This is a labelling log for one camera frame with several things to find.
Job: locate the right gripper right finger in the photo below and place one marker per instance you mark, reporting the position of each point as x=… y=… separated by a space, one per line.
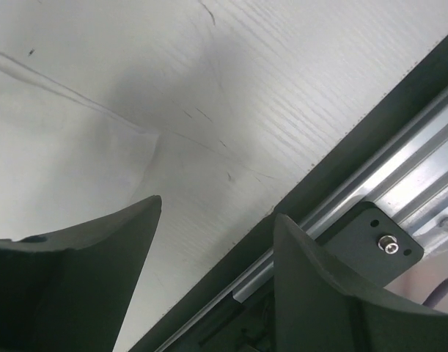
x=323 y=305

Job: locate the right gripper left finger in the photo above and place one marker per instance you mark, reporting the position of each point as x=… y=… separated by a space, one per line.
x=69 y=290

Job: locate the white t shirt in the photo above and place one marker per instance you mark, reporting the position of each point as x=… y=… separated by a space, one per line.
x=64 y=160

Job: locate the aluminium rail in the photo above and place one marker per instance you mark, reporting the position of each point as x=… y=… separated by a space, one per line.
x=392 y=183

